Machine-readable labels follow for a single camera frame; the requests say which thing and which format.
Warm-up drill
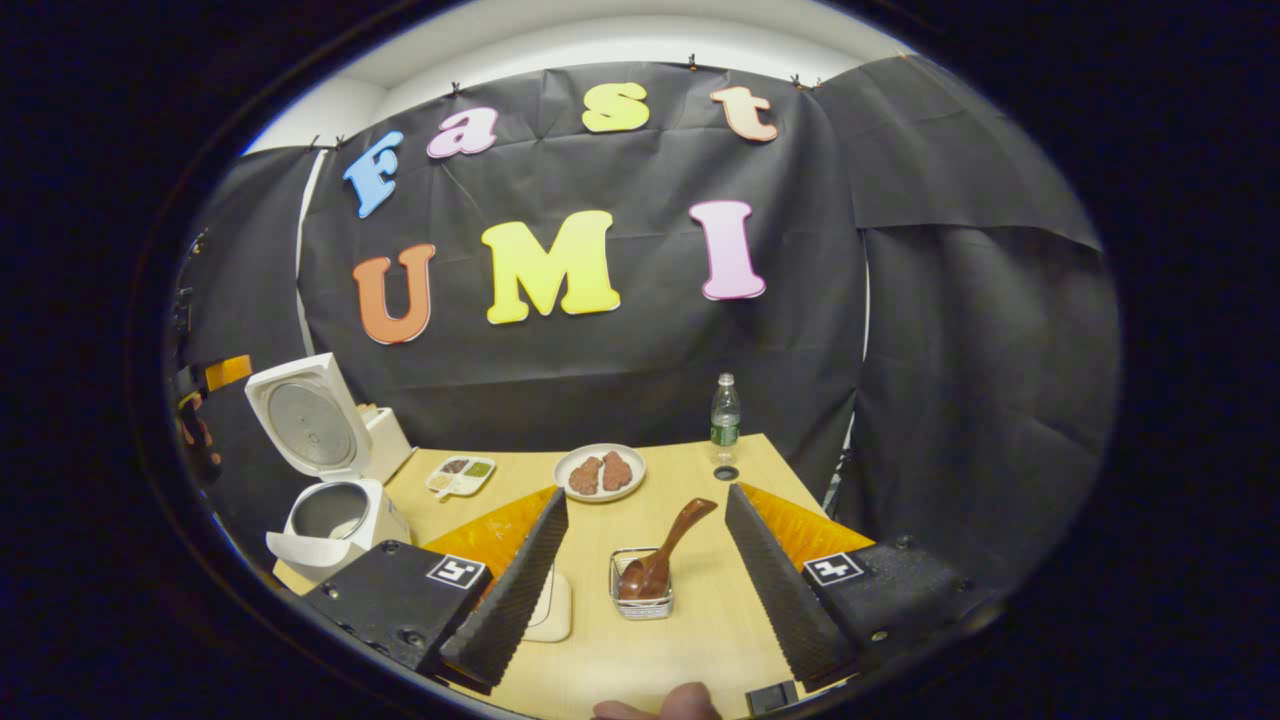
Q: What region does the white rice cooker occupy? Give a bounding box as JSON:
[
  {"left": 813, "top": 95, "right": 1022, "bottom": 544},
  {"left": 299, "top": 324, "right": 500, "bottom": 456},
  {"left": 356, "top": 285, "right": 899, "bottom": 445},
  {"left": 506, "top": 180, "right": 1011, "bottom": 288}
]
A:
[{"left": 245, "top": 352, "right": 413, "bottom": 584}]

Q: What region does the clear glass dish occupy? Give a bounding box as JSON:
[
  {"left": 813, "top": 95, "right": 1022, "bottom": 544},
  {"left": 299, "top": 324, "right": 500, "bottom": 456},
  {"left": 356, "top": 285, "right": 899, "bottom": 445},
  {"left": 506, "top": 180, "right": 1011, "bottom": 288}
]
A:
[{"left": 520, "top": 565, "right": 574, "bottom": 643}]

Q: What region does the black backdrop cloth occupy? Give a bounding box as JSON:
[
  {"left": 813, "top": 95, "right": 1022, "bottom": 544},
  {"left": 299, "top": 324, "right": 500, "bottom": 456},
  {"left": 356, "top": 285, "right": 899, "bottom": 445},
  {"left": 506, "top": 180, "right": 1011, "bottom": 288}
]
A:
[{"left": 175, "top": 52, "right": 1121, "bottom": 591}]

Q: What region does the metal wire chopstick holder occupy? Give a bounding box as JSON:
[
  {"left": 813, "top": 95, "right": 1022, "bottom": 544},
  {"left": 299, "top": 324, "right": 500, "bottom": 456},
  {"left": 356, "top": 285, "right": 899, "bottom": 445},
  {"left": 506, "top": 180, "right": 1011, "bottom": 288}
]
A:
[{"left": 609, "top": 546, "right": 675, "bottom": 621}]

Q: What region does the white divided sauce dish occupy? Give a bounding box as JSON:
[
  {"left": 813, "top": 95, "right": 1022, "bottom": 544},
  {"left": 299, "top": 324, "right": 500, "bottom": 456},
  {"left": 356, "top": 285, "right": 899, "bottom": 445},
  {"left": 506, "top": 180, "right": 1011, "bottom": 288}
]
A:
[{"left": 425, "top": 456, "right": 497, "bottom": 500}]

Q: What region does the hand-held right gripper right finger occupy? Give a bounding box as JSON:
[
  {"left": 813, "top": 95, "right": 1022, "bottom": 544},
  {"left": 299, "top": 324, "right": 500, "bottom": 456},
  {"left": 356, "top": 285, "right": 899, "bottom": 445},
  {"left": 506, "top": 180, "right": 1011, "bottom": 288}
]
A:
[{"left": 726, "top": 482, "right": 1001, "bottom": 694}]

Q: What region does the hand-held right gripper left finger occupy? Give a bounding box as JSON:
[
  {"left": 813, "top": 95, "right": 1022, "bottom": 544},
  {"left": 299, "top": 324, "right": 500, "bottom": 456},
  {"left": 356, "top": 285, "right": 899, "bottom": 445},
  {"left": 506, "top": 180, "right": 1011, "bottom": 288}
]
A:
[{"left": 300, "top": 487, "right": 569, "bottom": 696}]

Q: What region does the brown wooden spoon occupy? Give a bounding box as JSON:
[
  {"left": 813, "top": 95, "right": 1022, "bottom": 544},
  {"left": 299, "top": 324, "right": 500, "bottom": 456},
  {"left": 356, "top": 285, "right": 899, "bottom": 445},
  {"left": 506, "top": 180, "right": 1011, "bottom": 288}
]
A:
[{"left": 617, "top": 498, "right": 719, "bottom": 601}]

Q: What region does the white toaster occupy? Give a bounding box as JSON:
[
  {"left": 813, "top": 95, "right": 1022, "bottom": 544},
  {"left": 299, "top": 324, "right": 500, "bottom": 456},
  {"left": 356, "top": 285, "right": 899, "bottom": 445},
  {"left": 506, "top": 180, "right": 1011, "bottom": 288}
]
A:
[{"left": 358, "top": 403, "right": 414, "bottom": 486}]

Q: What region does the white round plate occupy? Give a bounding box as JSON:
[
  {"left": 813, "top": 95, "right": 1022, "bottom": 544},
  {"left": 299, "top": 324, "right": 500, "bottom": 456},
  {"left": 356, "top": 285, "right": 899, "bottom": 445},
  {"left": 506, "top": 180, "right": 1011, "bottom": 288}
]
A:
[{"left": 553, "top": 443, "right": 648, "bottom": 503}]

